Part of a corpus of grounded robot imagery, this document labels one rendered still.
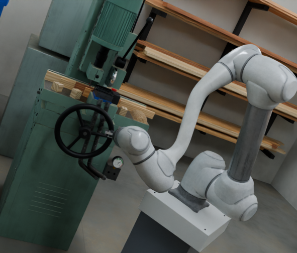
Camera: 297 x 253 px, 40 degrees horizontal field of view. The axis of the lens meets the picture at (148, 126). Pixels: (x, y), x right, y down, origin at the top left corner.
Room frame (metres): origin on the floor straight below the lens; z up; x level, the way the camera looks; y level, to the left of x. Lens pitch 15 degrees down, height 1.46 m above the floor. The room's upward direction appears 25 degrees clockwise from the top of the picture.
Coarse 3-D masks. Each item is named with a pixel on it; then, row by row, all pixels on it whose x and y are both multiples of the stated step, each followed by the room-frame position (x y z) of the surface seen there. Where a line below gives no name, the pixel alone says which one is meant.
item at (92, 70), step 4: (92, 64) 2.22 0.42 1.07; (88, 68) 2.24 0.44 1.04; (92, 68) 2.15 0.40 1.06; (96, 68) 2.16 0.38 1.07; (100, 68) 2.21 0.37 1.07; (88, 72) 2.19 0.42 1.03; (92, 72) 2.15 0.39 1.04; (96, 72) 2.16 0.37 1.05; (100, 72) 2.17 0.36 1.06; (88, 76) 2.15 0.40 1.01; (92, 76) 2.16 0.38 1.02; (100, 76) 2.17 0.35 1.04; (92, 80) 2.16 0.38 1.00; (96, 80) 2.17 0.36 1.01; (100, 80) 2.17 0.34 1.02
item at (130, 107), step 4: (60, 80) 2.14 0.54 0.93; (64, 80) 2.15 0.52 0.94; (64, 84) 2.15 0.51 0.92; (68, 84) 2.16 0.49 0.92; (72, 84) 2.17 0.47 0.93; (68, 88) 2.16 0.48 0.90; (120, 104) 2.27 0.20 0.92; (124, 104) 2.28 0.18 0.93; (128, 104) 2.28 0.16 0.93; (132, 104) 2.30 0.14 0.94; (128, 108) 2.29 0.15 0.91; (132, 108) 2.29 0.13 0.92; (136, 108) 2.30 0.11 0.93; (140, 108) 2.31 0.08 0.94; (144, 108) 2.34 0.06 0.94; (144, 112) 2.32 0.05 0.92; (148, 112) 2.33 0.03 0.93; (152, 112) 2.34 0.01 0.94; (148, 116) 2.33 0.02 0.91; (152, 116) 2.34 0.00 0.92
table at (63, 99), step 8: (48, 88) 2.00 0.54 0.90; (64, 88) 2.14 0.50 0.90; (40, 96) 1.97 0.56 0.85; (48, 96) 1.98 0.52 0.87; (56, 96) 2.00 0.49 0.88; (64, 96) 2.01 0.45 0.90; (80, 96) 2.13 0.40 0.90; (64, 104) 2.01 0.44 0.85; (72, 104) 2.03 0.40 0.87; (80, 112) 2.00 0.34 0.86; (128, 112) 2.24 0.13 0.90; (88, 120) 1.97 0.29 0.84; (96, 120) 1.98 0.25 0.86; (120, 120) 2.12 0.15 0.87; (128, 120) 2.14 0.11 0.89; (136, 120) 2.16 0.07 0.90; (144, 128) 2.17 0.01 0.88
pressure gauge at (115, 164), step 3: (117, 156) 2.10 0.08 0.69; (114, 159) 2.07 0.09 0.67; (117, 159) 2.08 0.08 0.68; (120, 159) 2.09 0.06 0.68; (114, 162) 2.08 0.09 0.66; (117, 162) 2.08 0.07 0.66; (120, 162) 2.09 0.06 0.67; (123, 162) 2.09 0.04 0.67; (114, 165) 2.08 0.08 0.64; (117, 165) 2.09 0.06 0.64; (120, 165) 2.09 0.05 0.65; (114, 168) 2.10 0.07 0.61
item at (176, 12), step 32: (160, 0) 4.26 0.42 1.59; (256, 0) 4.55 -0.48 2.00; (224, 32) 4.35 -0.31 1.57; (128, 64) 4.60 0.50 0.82; (160, 64) 4.21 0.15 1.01; (192, 64) 4.37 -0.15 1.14; (288, 64) 4.77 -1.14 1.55; (128, 96) 4.17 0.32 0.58; (160, 96) 4.64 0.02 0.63; (224, 128) 4.62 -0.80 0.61
